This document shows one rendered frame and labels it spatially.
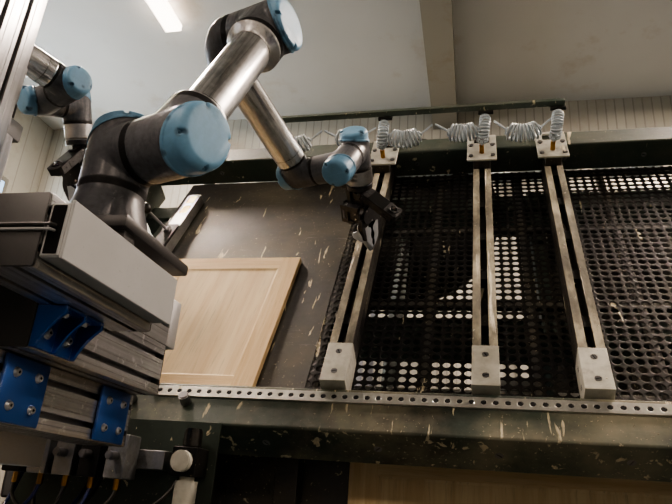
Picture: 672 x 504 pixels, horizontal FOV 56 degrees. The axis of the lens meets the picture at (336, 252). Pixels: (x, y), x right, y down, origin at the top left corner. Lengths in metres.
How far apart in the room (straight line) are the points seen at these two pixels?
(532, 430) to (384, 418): 0.31
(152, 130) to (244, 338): 0.81
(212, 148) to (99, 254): 0.35
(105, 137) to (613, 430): 1.11
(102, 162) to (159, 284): 0.30
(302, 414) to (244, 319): 0.44
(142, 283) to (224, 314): 0.98
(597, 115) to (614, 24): 0.90
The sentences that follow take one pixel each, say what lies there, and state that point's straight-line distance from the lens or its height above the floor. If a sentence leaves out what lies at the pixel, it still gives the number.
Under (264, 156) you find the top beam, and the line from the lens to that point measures 2.47.
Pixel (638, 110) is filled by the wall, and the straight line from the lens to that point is 5.74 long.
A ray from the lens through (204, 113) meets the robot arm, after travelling 1.07.
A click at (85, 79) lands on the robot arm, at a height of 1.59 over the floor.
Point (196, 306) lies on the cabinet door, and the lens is 1.90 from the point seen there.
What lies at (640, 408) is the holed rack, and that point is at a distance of 1.46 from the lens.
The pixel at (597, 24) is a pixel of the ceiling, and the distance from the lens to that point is 5.03.
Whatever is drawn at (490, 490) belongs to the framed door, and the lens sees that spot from 1.62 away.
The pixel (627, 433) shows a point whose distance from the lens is 1.42.
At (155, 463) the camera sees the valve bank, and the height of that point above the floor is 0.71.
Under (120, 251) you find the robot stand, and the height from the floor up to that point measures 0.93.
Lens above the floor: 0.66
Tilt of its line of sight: 22 degrees up
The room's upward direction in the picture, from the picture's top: 4 degrees clockwise
